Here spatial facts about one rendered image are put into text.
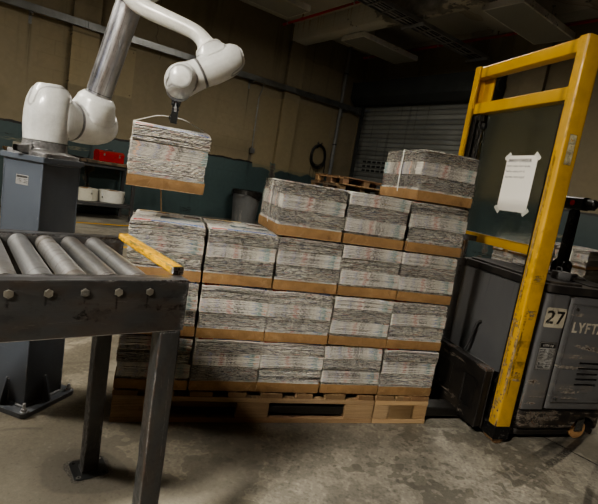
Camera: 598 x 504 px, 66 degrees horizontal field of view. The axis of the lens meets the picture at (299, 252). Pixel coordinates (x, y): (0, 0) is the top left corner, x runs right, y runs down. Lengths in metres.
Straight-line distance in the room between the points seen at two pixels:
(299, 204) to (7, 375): 1.35
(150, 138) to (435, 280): 1.37
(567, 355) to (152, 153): 2.10
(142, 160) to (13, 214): 0.54
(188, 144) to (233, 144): 7.64
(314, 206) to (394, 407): 1.05
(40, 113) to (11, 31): 6.49
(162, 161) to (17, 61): 6.68
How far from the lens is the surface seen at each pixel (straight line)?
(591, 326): 2.67
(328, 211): 1.94
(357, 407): 2.28
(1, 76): 8.36
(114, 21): 2.12
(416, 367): 2.33
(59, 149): 2.00
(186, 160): 1.83
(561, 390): 2.69
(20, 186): 2.01
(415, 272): 2.16
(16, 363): 2.16
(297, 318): 2.00
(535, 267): 2.28
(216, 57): 1.70
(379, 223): 2.03
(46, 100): 2.00
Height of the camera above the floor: 1.06
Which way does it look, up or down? 8 degrees down
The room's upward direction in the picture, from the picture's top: 9 degrees clockwise
